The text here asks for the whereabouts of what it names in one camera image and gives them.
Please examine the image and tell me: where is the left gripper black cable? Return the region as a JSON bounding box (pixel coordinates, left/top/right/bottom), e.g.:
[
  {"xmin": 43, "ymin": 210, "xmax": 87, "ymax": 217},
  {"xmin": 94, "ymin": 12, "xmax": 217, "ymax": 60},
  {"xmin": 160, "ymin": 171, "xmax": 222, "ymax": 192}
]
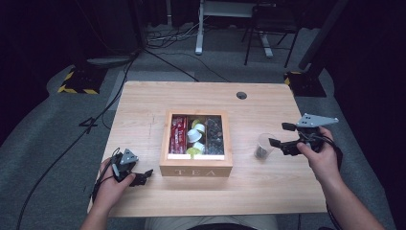
[{"xmin": 90, "ymin": 147, "xmax": 122, "ymax": 204}]

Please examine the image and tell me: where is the long black floor cable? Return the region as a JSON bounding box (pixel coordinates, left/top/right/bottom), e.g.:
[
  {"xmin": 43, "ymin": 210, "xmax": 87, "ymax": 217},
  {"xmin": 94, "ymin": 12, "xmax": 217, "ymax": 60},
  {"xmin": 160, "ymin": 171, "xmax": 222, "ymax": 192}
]
[{"xmin": 14, "ymin": 52, "xmax": 139, "ymax": 230}]

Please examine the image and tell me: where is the black chair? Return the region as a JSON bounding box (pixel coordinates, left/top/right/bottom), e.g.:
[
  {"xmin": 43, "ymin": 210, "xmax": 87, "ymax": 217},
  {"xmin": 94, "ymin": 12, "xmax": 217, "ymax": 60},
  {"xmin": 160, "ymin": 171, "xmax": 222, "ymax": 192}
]
[{"xmin": 240, "ymin": 1, "xmax": 304, "ymax": 69}]

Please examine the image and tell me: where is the person's right hand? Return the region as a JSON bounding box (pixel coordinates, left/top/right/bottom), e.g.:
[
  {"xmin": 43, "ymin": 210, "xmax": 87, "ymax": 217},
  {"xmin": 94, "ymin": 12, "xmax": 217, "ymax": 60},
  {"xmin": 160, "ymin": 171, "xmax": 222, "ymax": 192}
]
[{"xmin": 296, "ymin": 126, "xmax": 343, "ymax": 186}]

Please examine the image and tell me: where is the bundle of red tea packets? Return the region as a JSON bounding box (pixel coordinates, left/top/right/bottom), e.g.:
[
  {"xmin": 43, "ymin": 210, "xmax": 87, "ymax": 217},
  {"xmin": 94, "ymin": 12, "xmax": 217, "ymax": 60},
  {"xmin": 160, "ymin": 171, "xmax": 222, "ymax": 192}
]
[{"xmin": 169, "ymin": 115, "xmax": 189, "ymax": 155}]

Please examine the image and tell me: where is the striped black stand base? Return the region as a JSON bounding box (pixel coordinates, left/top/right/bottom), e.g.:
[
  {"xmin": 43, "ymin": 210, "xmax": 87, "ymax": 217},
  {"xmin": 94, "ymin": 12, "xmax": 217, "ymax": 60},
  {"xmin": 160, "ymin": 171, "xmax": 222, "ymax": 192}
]
[
  {"xmin": 56, "ymin": 64, "xmax": 108, "ymax": 96},
  {"xmin": 283, "ymin": 70, "xmax": 327, "ymax": 98}
]

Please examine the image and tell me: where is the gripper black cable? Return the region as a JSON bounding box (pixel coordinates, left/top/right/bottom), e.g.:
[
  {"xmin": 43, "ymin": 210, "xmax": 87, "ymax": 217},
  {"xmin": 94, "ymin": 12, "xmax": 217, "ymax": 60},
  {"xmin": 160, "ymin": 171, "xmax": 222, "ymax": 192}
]
[
  {"xmin": 303, "ymin": 132, "xmax": 345, "ymax": 230},
  {"xmin": 90, "ymin": 147, "xmax": 122, "ymax": 204}
]

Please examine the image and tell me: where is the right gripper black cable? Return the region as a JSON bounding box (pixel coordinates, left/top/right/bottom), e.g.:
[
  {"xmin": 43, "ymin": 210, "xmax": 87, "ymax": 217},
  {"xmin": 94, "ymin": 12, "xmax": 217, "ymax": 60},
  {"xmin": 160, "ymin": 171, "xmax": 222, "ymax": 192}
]
[{"xmin": 303, "ymin": 132, "xmax": 345, "ymax": 230}]

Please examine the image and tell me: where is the person's left hand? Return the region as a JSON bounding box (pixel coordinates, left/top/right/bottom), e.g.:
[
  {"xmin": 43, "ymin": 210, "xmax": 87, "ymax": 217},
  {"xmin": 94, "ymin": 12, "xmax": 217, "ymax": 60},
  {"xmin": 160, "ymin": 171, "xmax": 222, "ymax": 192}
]
[{"xmin": 99, "ymin": 157, "xmax": 137, "ymax": 209}]

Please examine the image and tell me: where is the dark slanted post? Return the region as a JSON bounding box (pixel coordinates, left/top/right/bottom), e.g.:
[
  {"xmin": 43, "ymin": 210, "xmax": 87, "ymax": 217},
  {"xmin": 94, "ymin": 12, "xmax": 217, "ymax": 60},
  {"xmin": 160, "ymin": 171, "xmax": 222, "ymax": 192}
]
[{"xmin": 298, "ymin": 0, "xmax": 350, "ymax": 72}]

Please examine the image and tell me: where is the large white capsule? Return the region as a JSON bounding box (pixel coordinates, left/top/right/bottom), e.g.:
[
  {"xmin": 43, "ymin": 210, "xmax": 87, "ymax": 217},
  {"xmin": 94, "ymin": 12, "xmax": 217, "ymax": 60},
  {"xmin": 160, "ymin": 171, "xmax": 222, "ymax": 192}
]
[{"xmin": 187, "ymin": 128, "xmax": 203, "ymax": 144}]

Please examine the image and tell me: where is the dark foil tea sachet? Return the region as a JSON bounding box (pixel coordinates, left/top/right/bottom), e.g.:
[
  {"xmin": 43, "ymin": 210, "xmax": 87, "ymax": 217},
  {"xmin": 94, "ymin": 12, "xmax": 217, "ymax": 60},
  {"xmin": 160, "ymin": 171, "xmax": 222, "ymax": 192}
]
[{"xmin": 255, "ymin": 143, "xmax": 272, "ymax": 160}]

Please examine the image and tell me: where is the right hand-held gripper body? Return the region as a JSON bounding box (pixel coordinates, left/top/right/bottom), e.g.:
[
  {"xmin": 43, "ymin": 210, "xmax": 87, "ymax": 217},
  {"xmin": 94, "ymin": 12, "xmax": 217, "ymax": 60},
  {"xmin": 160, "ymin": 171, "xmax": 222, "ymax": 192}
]
[{"xmin": 280, "ymin": 112, "xmax": 340, "ymax": 157}]

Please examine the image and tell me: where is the clear plastic cup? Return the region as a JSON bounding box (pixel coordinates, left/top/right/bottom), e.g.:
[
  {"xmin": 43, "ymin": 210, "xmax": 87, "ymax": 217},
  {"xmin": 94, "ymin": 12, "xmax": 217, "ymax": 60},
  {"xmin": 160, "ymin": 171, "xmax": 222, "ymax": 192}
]
[{"xmin": 253, "ymin": 132, "xmax": 279, "ymax": 161}]

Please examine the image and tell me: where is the wooden tea box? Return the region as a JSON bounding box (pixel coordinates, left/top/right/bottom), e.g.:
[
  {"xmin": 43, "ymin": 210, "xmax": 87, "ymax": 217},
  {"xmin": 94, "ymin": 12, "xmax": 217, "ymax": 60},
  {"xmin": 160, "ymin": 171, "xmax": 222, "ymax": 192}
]
[{"xmin": 159, "ymin": 109, "xmax": 234, "ymax": 178}]

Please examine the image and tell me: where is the tangle of floor cables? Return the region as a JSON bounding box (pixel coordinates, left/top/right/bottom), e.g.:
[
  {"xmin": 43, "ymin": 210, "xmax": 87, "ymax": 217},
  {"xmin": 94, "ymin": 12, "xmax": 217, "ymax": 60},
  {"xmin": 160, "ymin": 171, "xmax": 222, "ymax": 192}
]
[{"xmin": 146, "ymin": 17, "xmax": 210, "ymax": 51}]

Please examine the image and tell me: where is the pile of dark tea packets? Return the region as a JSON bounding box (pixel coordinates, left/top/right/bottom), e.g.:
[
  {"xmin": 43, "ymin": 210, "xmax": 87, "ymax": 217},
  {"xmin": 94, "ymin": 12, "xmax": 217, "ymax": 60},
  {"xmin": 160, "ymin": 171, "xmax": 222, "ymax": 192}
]
[{"xmin": 205, "ymin": 117, "xmax": 225, "ymax": 156}]

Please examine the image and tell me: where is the person's dark shirt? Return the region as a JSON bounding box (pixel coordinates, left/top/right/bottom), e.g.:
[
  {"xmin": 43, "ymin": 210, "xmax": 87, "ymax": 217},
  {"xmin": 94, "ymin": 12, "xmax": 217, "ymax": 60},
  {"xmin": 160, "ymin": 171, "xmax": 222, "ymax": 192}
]
[{"xmin": 186, "ymin": 221, "xmax": 260, "ymax": 230}]

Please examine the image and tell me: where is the white desk frame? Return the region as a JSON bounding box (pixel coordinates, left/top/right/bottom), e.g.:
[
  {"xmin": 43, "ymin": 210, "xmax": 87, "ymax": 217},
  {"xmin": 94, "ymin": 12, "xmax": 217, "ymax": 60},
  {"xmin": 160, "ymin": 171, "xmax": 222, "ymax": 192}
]
[{"xmin": 194, "ymin": 0, "xmax": 275, "ymax": 58}]

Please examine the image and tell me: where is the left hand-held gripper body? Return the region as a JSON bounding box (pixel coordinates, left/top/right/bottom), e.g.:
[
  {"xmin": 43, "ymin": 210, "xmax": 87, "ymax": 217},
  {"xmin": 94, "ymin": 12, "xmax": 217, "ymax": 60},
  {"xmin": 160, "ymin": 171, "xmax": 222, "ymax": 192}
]
[{"xmin": 109, "ymin": 148, "xmax": 140, "ymax": 184}]

